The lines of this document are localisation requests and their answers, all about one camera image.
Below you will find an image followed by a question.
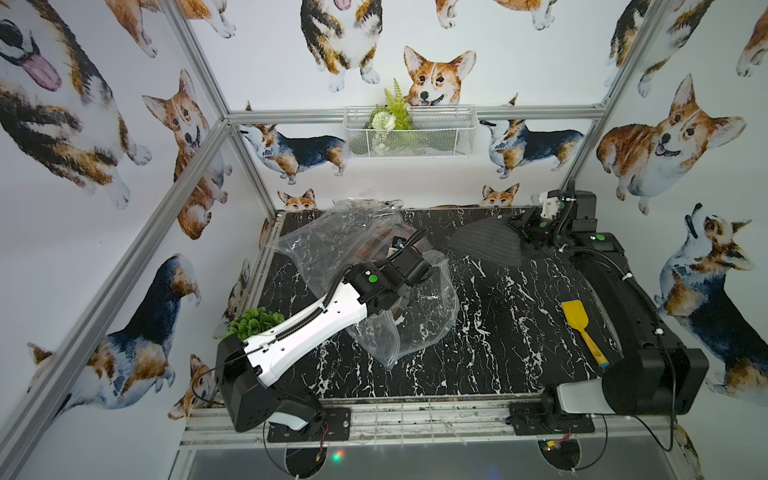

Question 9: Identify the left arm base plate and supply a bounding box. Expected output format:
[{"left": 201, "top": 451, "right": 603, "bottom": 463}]
[{"left": 267, "top": 407, "right": 352, "bottom": 443}]

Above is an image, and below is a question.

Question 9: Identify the clear plastic vacuum bag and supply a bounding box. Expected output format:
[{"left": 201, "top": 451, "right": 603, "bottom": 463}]
[{"left": 276, "top": 199, "right": 459, "bottom": 369}]

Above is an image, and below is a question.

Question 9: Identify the green potted plant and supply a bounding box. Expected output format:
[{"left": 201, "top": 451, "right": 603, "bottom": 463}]
[{"left": 224, "top": 307, "right": 285, "bottom": 341}]

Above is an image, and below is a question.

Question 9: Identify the fern and white flower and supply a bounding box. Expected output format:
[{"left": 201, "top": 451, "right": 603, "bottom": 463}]
[{"left": 366, "top": 80, "right": 413, "bottom": 156}]

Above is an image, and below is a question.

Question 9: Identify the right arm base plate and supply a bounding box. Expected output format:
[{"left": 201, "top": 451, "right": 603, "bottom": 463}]
[{"left": 505, "top": 402, "right": 596, "bottom": 436}]

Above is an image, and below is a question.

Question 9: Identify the white wire wall basket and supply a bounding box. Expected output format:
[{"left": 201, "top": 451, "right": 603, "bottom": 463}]
[{"left": 343, "top": 107, "right": 479, "bottom": 158}]

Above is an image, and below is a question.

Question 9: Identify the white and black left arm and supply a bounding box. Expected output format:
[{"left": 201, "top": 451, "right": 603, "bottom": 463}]
[{"left": 212, "top": 228, "right": 431, "bottom": 439}]

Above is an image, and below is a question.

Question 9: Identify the yellow plastic spatula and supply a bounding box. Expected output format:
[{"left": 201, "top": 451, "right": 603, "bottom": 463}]
[{"left": 561, "top": 300, "right": 610, "bottom": 368}]

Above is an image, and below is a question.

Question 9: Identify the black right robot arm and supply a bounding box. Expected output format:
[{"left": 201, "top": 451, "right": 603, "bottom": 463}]
[{"left": 522, "top": 190, "right": 709, "bottom": 417}]

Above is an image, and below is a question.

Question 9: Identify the dark striped shirt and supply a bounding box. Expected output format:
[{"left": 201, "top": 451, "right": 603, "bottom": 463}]
[{"left": 447, "top": 216, "right": 541, "bottom": 268}]

